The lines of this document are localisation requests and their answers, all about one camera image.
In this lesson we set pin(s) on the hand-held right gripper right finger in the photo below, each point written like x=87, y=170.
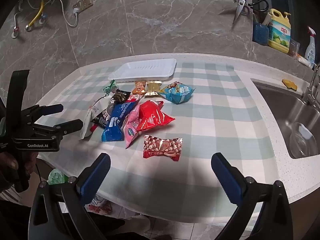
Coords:
x=226, y=177

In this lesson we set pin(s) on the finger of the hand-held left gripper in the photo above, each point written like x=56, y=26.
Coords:
x=72, y=125
x=51, y=109

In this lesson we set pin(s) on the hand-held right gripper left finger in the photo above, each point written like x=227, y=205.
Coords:
x=96, y=177

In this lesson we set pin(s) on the white snack packet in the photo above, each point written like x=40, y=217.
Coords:
x=87, y=120

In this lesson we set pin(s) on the black cookie packet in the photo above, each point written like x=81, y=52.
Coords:
x=101, y=118

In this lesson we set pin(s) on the blue snack packet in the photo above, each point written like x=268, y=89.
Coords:
x=116, y=122

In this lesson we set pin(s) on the green snack packet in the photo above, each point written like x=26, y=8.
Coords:
x=110, y=87

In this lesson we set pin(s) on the dark brown gold-print packet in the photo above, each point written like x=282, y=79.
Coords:
x=120, y=96

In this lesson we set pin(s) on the pink snack packet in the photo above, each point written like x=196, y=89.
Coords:
x=131, y=127

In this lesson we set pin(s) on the red fruit-print packet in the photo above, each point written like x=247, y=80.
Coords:
x=134, y=97

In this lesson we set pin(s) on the red patterned candy packet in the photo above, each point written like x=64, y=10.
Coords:
x=162, y=147

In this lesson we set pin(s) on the orange snack packet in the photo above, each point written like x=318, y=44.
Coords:
x=138, y=87

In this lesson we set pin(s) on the red snack bag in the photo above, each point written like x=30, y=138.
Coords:
x=152, y=116

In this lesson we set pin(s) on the gold foil snack packet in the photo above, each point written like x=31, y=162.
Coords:
x=152, y=88

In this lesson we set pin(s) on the white plastic tray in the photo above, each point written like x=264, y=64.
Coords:
x=145, y=70

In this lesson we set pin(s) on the light blue snack bag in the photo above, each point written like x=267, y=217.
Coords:
x=177, y=92

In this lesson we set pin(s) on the person's left hand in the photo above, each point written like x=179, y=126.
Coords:
x=7, y=163

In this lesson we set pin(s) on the red white plastic bag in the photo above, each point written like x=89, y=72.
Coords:
x=100, y=205

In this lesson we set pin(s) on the green plastic bag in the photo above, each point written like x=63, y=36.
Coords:
x=57, y=176

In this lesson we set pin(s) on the green white checkered tablecloth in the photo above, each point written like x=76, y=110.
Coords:
x=212, y=130

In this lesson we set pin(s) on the clear glass bowl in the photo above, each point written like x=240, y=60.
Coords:
x=301, y=142

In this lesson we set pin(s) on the stainless steel sink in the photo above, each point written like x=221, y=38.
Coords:
x=277, y=110

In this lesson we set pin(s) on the yellow sponge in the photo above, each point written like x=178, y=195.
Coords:
x=289, y=84

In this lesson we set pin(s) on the steel faucet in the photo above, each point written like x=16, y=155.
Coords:
x=310, y=92

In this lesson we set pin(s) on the clear plastic bag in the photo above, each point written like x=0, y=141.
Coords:
x=293, y=48

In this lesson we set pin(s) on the blue utensil cup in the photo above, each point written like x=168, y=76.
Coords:
x=260, y=35

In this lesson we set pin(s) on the yellow detergent bottle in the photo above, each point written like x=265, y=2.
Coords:
x=278, y=35

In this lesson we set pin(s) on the white spray bottle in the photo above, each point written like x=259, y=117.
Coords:
x=310, y=50

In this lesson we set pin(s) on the gold wall socket panel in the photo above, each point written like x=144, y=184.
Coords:
x=83, y=2

